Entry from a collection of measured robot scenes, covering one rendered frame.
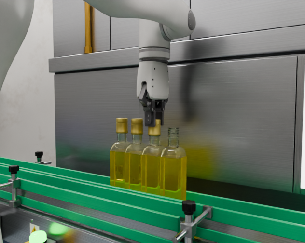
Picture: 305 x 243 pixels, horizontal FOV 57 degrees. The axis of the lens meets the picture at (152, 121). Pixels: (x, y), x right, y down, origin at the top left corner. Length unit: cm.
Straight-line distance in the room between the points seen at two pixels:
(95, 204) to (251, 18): 64
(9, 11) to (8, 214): 77
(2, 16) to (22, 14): 2
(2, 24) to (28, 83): 336
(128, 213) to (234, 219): 24
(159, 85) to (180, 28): 15
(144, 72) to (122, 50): 30
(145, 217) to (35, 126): 313
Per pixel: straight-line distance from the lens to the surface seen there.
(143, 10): 65
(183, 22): 70
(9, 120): 388
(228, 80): 81
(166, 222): 64
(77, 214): 82
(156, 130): 75
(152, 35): 74
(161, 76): 75
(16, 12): 40
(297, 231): 66
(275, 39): 81
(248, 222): 68
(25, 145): 380
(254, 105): 79
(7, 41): 41
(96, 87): 111
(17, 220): 102
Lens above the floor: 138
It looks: 4 degrees down
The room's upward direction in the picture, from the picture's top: straight up
